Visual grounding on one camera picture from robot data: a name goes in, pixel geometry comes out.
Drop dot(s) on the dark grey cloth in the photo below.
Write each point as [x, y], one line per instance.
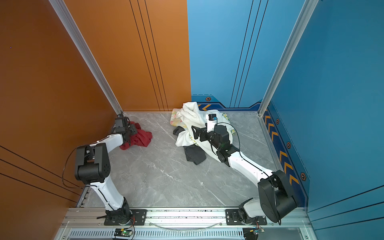
[193, 152]

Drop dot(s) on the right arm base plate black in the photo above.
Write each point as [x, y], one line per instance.
[239, 217]

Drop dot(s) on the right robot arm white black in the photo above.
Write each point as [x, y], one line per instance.
[276, 195]

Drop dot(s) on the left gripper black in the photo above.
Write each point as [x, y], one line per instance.
[132, 127]

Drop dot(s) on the left green circuit board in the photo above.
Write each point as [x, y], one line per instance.
[123, 234]

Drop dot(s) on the right aluminium corner post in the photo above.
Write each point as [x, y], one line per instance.
[292, 43]

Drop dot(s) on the pastel floral cloth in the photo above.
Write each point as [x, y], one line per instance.
[175, 119]

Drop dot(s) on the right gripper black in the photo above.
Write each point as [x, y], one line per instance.
[203, 131]

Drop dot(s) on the lemon print cloth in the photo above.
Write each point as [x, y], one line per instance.
[226, 116]

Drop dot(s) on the dark red cloth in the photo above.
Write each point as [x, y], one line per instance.
[141, 139]

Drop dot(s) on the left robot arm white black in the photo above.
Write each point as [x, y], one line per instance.
[93, 168]

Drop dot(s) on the right circuit board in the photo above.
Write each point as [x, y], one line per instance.
[252, 233]

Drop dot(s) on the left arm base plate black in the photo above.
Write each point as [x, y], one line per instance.
[136, 217]

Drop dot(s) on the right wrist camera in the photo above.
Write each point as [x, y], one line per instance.
[212, 120]

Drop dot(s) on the left aluminium corner post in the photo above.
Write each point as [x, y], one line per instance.
[75, 34]

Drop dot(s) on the aluminium corner post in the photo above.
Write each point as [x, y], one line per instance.
[292, 43]
[75, 34]

